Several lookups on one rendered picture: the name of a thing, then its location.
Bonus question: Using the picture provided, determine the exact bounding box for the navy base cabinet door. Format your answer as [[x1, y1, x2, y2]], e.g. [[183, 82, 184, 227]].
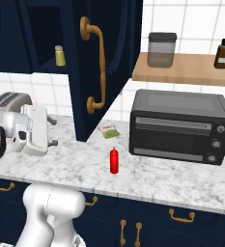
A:
[[72, 214, 130, 247], [129, 221, 225, 247]]

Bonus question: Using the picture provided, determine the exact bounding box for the small green shaker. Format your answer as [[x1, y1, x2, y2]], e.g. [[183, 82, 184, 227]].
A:
[[98, 124, 121, 140]]

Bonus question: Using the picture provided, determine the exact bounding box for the open navy cabinet door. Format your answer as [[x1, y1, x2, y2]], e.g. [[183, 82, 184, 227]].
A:
[[60, 0, 144, 143]]

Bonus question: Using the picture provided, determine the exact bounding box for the red condiment bottle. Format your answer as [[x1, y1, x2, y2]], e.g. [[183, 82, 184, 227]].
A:
[[109, 146, 120, 176]]

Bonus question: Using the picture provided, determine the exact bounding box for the brass cabinet door handle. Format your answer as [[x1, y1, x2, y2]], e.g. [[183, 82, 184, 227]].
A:
[[79, 15, 107, 115]]

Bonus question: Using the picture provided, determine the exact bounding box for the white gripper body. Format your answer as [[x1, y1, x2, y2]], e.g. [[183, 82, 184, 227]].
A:
[[20, 104, 50, 157]]

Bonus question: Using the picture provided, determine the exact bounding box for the black toaster oven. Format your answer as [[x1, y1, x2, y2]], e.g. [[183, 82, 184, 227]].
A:
[[128, 88, 225, 167]]

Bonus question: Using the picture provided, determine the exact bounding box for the wooden wall shelf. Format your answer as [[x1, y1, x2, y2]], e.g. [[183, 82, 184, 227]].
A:
[[131, 51, 225, 88]]

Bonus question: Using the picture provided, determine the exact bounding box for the navy drawer front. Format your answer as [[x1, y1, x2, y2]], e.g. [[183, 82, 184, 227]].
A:
[[142, 201, 225, 237], [75, 191, 143, 223], [0, 177, 31, 210]]

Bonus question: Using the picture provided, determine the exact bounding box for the brown bottle with black cap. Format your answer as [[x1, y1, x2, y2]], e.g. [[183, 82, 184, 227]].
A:
[[213, 38, 225, 69]]

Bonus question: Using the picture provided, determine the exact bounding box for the grey jar with black lid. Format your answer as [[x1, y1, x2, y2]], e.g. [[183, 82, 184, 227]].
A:
[[146, 31, 178, 69]]

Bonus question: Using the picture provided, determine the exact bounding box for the brass base door handle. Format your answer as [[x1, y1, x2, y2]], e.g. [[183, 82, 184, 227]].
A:
[[134, 222, 144, 247], [119, 219, 127, 247]]

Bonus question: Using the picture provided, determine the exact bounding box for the yellow-green shaker with grey cap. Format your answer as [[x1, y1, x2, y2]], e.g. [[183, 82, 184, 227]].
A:
[[54, 44, 67, 68]]

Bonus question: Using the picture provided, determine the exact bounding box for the brass drawer handle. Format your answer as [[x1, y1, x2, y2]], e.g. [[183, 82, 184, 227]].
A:
[[84, 195, 99, 207], [168, 207, 196, 224], [0, 179, 16, 193]]

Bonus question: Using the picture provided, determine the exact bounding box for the navy wall cabinet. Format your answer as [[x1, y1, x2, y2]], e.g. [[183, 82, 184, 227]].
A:
[[0, 0, 73, 75]]

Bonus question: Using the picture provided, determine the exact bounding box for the silver toaster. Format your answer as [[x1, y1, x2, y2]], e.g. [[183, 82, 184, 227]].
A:
[[0, 92, 34, 113]]

